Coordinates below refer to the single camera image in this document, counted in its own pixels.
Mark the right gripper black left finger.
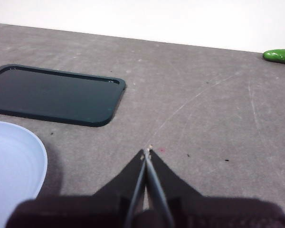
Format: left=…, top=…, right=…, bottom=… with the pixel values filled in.
left=5, top=149, right=147, bottom=228

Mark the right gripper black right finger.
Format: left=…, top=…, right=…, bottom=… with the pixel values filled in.
left=146, top=149, right=285, bottom=228

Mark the light blue round plate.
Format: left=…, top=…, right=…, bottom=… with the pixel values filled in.
left=0, top=120, right=48, bottom=228

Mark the black rectangular tray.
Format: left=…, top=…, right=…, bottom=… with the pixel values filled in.
left=0, top=64, right=126, bottom=128

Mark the green cucumber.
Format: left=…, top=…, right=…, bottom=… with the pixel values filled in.
left=262, top=49, right=285, bottom=66

